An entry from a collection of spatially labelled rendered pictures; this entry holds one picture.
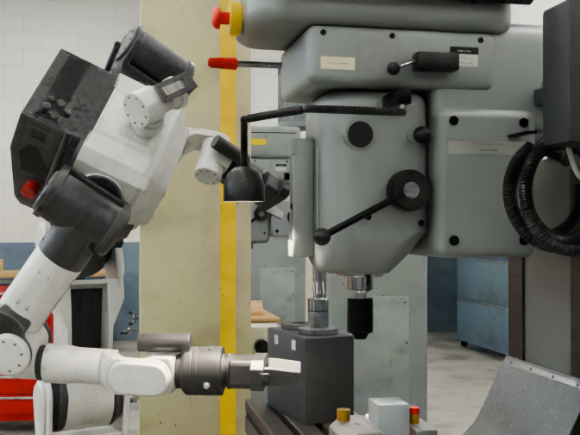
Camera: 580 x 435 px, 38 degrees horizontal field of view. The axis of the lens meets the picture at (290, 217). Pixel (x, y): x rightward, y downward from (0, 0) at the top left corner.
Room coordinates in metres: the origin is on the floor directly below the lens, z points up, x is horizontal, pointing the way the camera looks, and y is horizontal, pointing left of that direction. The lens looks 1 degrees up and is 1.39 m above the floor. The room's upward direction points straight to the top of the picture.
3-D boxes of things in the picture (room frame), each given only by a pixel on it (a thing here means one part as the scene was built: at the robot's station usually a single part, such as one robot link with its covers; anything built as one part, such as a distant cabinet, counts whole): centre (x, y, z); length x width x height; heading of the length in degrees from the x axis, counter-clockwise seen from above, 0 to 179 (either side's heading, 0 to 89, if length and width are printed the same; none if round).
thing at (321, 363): (1.94, -0.04, 1.07); 0.22 x 0.12 x 0.20; 23
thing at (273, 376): (1.48, 0.02, 1.13); 0.06 x 0.02 x 0.03; 87
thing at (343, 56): (1.54, -0.17, 1.68); 0.34 x 0.24 x 0.10; 102
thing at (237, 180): (1.46, 0.08, 1.47); 0.07 x 0.07 x 0.06
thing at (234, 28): (1.48, 0.10, 1.76); 0.06 x 0.02 x 0.06; 12
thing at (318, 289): (1.90, -0.06, 1.29); 0.03 x 0.03 x 0.11
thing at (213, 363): (1.54, 0.10, 1.13); 0.13 x 0.12 x 0.10; 177
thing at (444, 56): (1.41, -0.22, 1.66); 0.12 x 0.04 x 0.04; 102
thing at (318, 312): (1.90, -0.06, 1.19); 0.05 x 0.05 x 0.06
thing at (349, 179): (1.53, -0.13, 1.47); 0.21 x 0.19 x 0.32; 12
